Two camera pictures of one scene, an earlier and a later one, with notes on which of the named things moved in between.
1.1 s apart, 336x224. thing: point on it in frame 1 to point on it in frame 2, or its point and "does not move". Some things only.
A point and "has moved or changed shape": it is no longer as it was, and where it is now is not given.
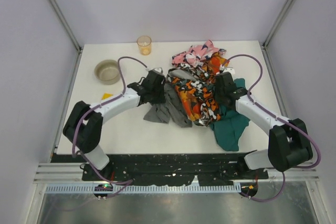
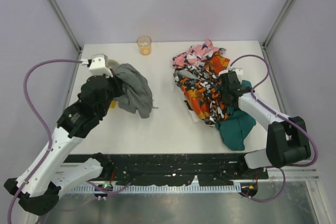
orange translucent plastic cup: x=144 y=42 does not move
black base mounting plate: x=214 y=169 does not move
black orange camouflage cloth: x=196 y=88 has moved or changed shape
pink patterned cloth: x=197 y=54 does not move
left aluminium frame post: x=59 y=11 does not move
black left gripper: x=158 y=87 to x=115 y=85
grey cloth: x=171 y=112 has moved or changed shape
